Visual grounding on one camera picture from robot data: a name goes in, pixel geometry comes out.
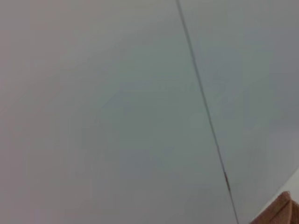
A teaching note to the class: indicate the brown jute handbag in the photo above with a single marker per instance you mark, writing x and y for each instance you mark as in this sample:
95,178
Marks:
280,210

